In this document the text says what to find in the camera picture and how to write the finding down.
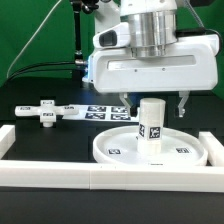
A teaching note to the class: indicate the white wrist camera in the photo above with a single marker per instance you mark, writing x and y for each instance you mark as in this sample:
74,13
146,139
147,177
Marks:
115,37

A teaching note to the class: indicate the white round table top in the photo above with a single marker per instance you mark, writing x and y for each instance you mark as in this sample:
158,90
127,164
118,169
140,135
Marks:
124,145

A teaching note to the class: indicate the paper sheet with markers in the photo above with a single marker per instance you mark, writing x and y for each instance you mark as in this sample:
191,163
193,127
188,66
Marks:
101,113

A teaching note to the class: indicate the white cross-shaped table base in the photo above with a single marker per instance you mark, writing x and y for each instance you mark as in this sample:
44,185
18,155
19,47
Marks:
47,111

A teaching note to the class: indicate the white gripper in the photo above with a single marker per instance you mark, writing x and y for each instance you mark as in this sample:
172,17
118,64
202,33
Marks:
188,65

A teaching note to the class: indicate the white left fence bar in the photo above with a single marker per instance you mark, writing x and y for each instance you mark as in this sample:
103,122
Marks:
7,138

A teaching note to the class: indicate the black camera stand pole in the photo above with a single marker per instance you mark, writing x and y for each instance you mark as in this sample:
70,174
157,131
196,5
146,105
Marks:
78,6

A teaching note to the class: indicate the white right fence bar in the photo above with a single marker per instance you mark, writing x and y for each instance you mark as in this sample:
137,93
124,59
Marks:
214,148

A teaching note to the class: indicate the white front fence bar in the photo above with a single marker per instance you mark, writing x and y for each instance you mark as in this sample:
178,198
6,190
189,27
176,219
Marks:
95,176

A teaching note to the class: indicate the white fence bar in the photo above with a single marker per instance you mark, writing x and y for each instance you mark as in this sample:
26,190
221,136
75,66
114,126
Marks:
214,148
7,138
95,176

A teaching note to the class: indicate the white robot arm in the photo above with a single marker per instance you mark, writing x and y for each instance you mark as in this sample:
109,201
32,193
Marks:
137,48

